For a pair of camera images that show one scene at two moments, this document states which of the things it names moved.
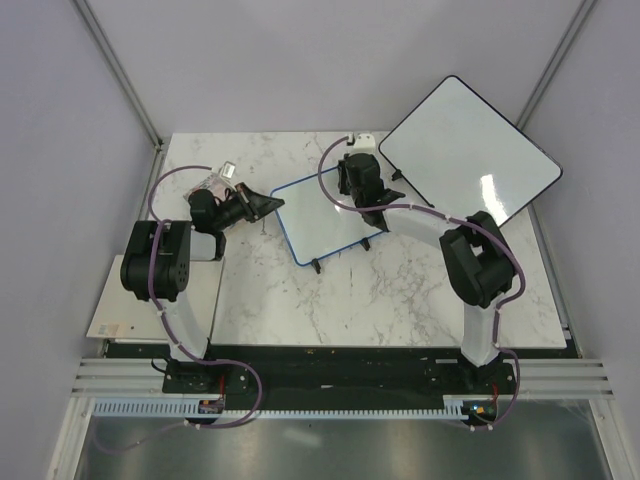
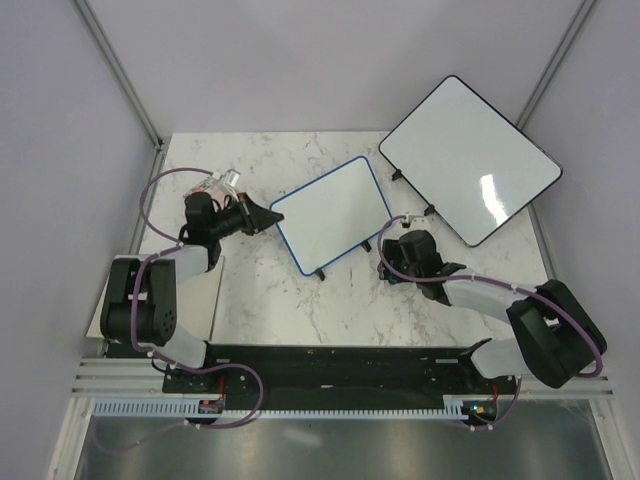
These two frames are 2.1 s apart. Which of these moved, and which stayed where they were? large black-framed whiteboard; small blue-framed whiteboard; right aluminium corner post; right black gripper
Moved: right black gripper; small blue-framed whiteboard
Stayed: large black-framed whiteboard; right aluminium corner post
